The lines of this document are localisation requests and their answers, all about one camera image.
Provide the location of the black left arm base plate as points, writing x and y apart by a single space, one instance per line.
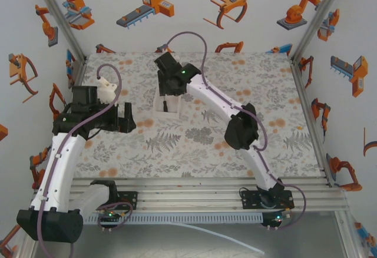
128 199

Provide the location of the aluminium frame post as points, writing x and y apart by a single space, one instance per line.
59 16
318 19

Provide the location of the aluminium base rail bed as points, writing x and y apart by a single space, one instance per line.
191 194

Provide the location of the floral patterned table mat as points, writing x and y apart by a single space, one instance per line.
182 152

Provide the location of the right circuit board green light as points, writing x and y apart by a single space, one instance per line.
277 220

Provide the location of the aluminium side frame rail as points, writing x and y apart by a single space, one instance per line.
312 122

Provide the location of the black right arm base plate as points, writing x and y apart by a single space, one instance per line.
250 200

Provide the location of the white rectangular bin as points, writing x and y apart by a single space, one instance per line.
173 107

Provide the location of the circuit board green light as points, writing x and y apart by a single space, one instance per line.
277 220
109 216

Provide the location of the left circuit board green light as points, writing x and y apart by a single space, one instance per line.
109 216

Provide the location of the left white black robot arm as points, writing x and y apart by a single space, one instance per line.
63 163

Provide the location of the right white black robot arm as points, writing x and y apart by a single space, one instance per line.
212 99

